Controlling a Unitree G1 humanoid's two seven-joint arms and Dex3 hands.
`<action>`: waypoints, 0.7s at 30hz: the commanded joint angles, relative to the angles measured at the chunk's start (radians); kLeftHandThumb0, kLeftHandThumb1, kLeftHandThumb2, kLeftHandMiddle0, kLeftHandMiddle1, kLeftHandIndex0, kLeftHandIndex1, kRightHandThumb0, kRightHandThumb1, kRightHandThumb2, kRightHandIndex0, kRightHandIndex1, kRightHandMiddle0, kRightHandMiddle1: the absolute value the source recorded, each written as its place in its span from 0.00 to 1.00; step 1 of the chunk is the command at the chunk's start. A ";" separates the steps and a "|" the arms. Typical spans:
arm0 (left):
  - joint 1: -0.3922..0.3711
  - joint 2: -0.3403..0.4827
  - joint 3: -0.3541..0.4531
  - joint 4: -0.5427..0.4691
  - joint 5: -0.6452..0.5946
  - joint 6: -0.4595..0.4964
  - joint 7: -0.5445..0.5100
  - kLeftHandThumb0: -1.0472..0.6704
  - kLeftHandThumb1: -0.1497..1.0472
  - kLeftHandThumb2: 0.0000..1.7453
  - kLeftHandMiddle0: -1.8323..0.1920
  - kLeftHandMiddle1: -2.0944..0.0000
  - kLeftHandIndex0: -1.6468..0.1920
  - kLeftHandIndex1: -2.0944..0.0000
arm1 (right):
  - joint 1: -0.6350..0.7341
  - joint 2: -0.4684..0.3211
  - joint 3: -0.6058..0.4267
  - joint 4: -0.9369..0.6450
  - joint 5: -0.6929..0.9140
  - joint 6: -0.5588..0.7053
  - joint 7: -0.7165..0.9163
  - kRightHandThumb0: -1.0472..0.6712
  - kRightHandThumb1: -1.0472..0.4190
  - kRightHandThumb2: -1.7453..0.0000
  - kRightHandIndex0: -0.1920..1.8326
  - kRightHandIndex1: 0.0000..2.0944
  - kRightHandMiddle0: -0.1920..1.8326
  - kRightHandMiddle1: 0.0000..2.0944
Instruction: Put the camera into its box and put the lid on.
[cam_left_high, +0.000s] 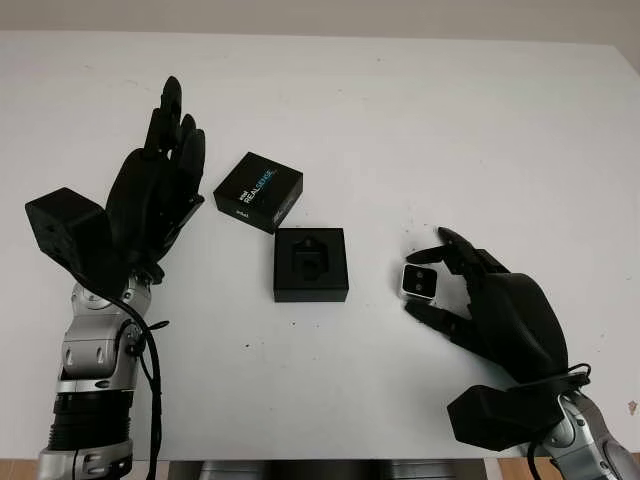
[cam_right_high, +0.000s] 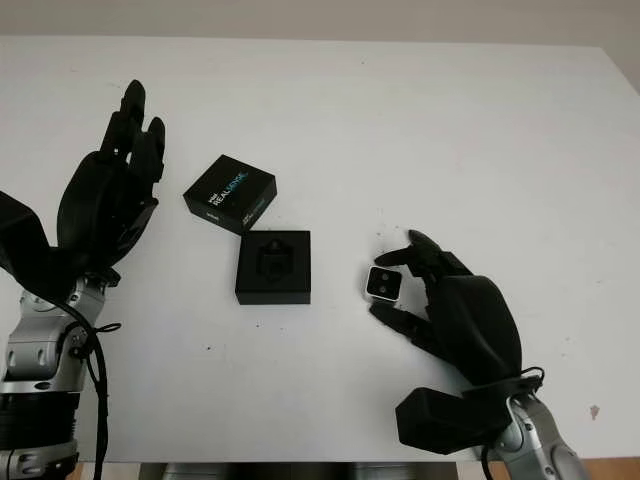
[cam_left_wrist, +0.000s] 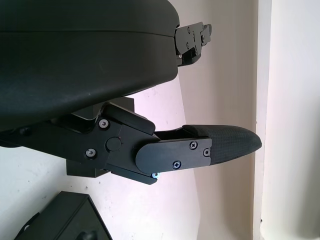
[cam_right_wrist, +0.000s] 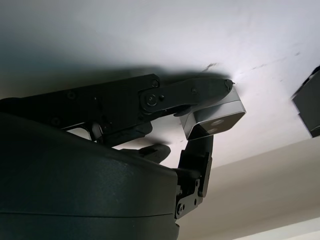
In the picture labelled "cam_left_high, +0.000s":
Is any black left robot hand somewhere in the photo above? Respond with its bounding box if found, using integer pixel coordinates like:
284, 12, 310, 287
102, 74, 208, 282

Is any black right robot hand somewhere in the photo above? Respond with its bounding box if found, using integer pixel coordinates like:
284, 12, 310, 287
403, 226, 572, 385

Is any small silver depth camera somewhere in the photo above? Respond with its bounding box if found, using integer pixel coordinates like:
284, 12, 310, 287
399, 263, 435, 303

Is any black printed box lid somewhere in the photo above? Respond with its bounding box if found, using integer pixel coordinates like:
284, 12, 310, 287
213, 151, 305, 235

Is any dark grey robot torso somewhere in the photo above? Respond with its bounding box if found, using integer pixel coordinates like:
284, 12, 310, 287
169, 459, 489, 480

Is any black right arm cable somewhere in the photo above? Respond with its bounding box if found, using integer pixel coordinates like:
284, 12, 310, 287
504, 363, 592, 480

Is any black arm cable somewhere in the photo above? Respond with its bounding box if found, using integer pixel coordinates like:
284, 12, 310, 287
504, 363, 592, 480
74, 269, 169, 480

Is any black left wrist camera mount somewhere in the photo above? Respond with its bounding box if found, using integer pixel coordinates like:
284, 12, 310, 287
23, 186, 131, 301

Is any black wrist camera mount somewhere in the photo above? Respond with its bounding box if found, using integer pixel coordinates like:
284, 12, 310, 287
446, 382, 569, 456
23, 186, 131, 301

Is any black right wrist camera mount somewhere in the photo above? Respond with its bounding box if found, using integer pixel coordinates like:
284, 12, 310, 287
446, 382, 569, 456

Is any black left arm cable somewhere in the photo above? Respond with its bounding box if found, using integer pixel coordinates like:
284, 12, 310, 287
74, 269, 169, 480

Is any black camera box base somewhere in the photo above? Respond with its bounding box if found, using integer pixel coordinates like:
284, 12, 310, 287
272, 227, 348, 304

